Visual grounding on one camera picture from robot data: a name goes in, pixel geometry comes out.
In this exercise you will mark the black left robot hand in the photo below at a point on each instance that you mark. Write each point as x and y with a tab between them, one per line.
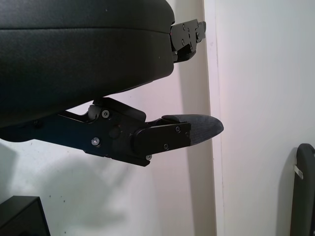
73	61

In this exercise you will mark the dark grey chair back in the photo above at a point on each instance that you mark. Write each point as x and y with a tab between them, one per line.
306	196

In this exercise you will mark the black camera box base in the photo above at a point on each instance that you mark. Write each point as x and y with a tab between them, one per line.
22	218

